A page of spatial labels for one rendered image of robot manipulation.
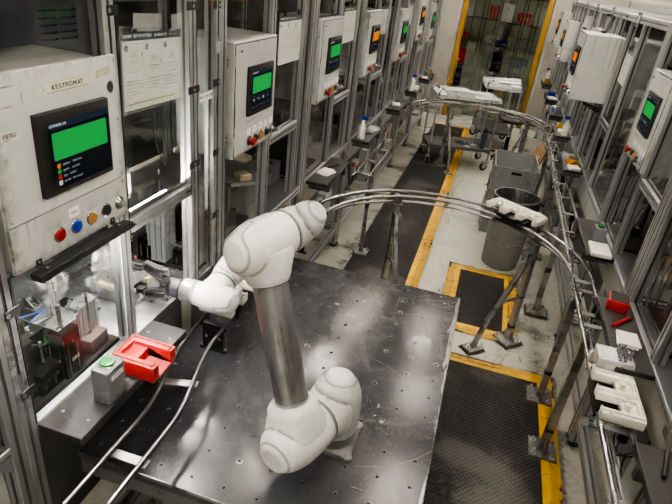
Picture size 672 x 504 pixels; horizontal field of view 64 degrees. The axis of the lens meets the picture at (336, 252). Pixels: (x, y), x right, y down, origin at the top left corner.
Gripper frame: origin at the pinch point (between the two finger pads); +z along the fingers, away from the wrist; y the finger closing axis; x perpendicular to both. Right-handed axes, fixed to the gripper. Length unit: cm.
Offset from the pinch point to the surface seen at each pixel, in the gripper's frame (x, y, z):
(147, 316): 9.0, -9.2, -11.1
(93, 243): 40, 37, -18
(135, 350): 31.1, -5.1, -21.7
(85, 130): 37, 67, -17
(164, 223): -25.6, 10.2, 3.0
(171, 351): 28.0, -4.0, -32.7
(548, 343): -185, -100, -186
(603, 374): -34, -12, -174
